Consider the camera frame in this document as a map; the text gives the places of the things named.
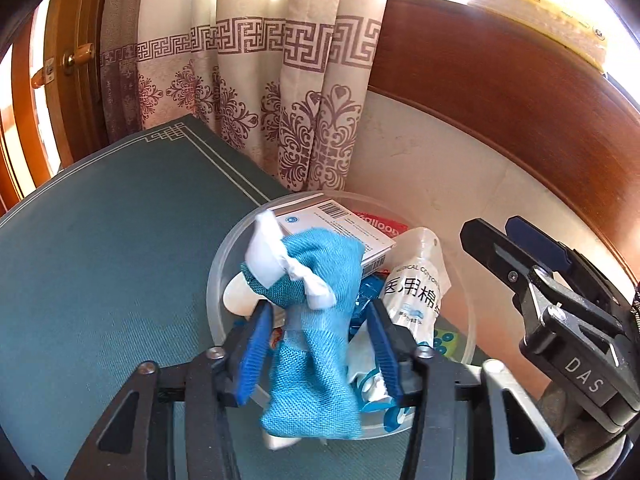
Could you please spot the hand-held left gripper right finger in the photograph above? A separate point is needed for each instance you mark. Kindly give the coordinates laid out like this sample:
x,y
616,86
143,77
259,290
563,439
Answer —
x,y
387,355

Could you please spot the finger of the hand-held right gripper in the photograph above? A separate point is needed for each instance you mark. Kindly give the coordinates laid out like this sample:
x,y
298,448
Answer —
x,y
492,250
540,245

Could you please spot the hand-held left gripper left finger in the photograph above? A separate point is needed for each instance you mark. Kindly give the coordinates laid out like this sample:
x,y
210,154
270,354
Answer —
x,y
252,355

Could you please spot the white plate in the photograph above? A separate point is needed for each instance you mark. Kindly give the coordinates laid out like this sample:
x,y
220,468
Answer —
x,y
237,295

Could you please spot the green dotted block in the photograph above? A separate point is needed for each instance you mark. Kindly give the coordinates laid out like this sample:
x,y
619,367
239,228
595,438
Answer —
x,y
450,342

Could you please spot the blue snack packet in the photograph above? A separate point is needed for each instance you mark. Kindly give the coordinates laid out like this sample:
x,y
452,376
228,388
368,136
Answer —
x,y
370,290

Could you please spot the cotton swab bag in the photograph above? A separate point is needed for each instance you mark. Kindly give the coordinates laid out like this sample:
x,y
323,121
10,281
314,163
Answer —
x,y
415,285

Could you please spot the blue woven cloth pouch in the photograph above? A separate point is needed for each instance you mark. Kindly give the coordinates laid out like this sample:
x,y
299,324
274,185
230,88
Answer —
x,y
320,310

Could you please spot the clear plastic container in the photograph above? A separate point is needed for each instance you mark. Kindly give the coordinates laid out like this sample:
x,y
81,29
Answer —
x,y
220,280

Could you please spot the red snack packet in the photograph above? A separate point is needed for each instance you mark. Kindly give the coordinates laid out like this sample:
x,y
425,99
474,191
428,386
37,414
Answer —
x,y
385,225

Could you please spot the white cardboard box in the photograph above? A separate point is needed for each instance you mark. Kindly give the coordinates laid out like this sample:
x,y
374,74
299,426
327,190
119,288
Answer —
x,y
345,220

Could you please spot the person's right hand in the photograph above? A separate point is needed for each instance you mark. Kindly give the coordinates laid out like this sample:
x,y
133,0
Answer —
x,y
580,435

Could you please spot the yellow paper package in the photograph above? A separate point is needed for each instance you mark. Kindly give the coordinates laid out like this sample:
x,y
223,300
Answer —
x,y
540,15

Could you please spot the patterned beige curtain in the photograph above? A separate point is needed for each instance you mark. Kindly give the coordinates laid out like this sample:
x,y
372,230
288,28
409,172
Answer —
x,y
250,60

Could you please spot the wooden door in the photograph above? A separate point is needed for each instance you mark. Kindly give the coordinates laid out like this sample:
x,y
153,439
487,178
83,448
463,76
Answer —
x,y
55,110

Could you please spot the wooden door knobs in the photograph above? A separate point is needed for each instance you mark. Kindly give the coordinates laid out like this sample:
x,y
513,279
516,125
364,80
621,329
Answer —
x,y
80,55

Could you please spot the wooden wall panel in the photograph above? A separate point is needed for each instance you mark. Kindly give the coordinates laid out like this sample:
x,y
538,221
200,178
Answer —
x,y
500,85

